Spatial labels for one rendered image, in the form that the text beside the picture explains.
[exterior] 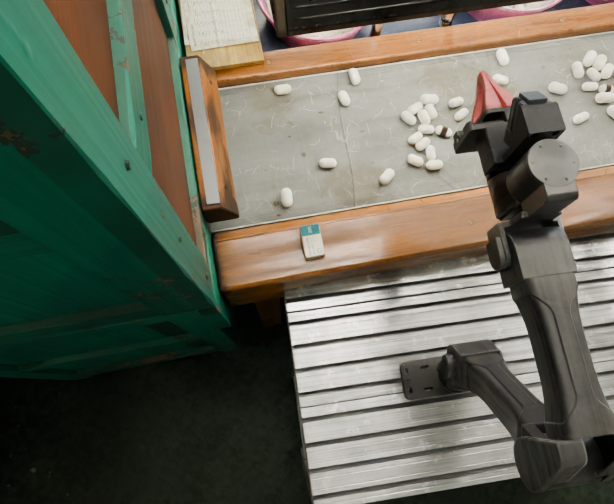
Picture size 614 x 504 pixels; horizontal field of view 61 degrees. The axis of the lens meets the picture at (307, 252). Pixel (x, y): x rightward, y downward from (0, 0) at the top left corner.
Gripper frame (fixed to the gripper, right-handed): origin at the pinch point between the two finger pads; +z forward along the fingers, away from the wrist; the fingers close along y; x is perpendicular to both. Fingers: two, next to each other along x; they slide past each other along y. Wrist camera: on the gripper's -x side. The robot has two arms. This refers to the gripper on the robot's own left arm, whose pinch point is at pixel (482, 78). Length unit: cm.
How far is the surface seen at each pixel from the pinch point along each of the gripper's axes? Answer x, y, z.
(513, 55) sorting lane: 31.9, -25.0, 25.2
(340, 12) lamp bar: -0.6, 17.6, 12.4
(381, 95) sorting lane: 32.1, 4.7, 19.2
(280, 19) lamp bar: -0.8, 26.0, 12.1
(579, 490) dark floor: 109, -52, -76
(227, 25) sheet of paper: 28, 34, 36
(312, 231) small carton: 28.5, 23.5, -9.2
